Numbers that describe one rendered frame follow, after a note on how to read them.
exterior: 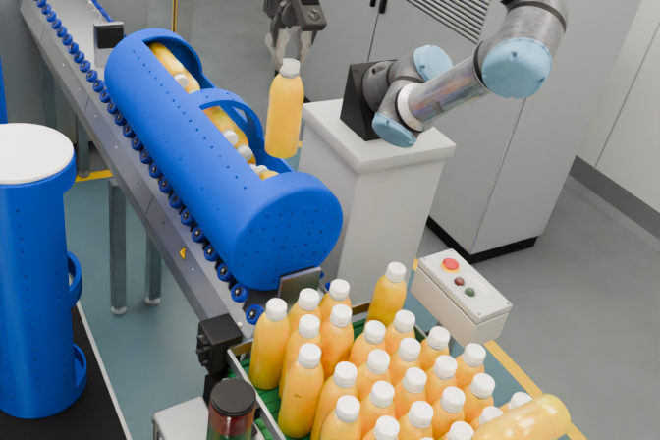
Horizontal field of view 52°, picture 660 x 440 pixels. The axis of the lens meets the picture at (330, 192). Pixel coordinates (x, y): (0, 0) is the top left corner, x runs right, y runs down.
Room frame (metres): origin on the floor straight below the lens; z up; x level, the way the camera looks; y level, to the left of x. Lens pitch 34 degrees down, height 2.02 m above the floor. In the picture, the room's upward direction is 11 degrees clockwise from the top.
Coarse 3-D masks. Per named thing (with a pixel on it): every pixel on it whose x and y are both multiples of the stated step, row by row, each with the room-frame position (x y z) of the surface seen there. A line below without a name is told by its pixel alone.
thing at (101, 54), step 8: (96, 24) 2.16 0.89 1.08; (104, 24) 2.18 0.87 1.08; (112, 24) 2.19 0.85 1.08; (120, 24) 2.20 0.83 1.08; (96, 32) 2.15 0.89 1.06; (104, 32) 2.15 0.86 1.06; (112, 32) 2.17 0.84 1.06; (120, 32) 2.19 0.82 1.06; (96, 40) 2.15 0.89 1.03; (104, 40) 2.15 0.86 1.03; (112, 40) 2.17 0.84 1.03; (120, 40) 2.19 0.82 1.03; (96, 48) 2.15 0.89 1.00; (104, 48) 2.15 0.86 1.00; (112, 48) 2.18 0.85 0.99; (96, 56) 2.15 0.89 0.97; (104, 56) 2.17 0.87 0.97; (96, 64) 2.15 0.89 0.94; (104, 64) 2.17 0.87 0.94
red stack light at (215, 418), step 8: (208, 416) 0.60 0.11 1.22; (216, 416) 0.59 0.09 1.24; (224, 416) 0.58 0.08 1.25; (240, 416) 0.59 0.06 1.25; (248, 416) 0.60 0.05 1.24; (216, 424) 0.59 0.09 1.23; (224, 424) 0.58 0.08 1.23; (232, 424) 0.58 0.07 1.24; (240, 424) 0.59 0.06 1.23; (248, 424) 0.60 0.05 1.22; (224, 432) 0.58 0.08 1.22; (232, 432) 0.58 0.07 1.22; (240, 432) 0.59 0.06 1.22
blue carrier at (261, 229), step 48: (144, 48) 1.74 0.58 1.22; (192, 48) 1.88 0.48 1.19; (144, 96) 1.57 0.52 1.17; (192, 96) 1.51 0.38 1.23; (144, 144) 1.52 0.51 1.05; (192, 144) 1.35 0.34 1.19; (192, 192) 1.26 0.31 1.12; (240, 192) 1.18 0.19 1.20; (288, 192) 1.17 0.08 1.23; (240, 240) 1.10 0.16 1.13; (288, 240) 1.18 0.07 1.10; (336, 240) 1.26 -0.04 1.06
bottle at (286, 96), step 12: (276, 84) 1.25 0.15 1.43; (288, 84) 1.24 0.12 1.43; (300, 84) 1.26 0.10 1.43; (276, 96) 1.24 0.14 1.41; (288, 96) 1.24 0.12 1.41; (300, 96) 1.25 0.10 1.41; (276, 108) 1.24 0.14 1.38; (288, 108) 1.24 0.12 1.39; (300, 108) 1.25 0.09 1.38; (276, 120) 1.24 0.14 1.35; (288, 120) 1.24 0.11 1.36; (300, 120) 1.26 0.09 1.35; (276, 132) 1.24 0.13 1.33; (288, 132) 1.24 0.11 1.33; (264, 144) 1.26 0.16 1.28; (276, 144) 1.24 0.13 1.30; (288, 144) 1.24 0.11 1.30; (276, 156) 1.23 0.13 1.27; (288, 156) 1.24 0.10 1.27
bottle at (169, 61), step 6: (156, 42) 1.85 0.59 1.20; (150, 48) 1.82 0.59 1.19; (156, 48) 1.82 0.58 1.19; (162, 48) 1.82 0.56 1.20; (156, 54) 1.79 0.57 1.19; (162, 54) 1.78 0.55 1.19; (168, 54) 1.79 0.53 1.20; (162, 60) 1.76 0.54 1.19; (168, 60) 1.75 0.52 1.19; (174, 60) 1.76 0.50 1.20; (168, 66) 1.73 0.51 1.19; (174, 66) 1.73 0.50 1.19; (180, 66) 1.74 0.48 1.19; (174, 72) 1.72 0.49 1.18; (180, 72) 1.73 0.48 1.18
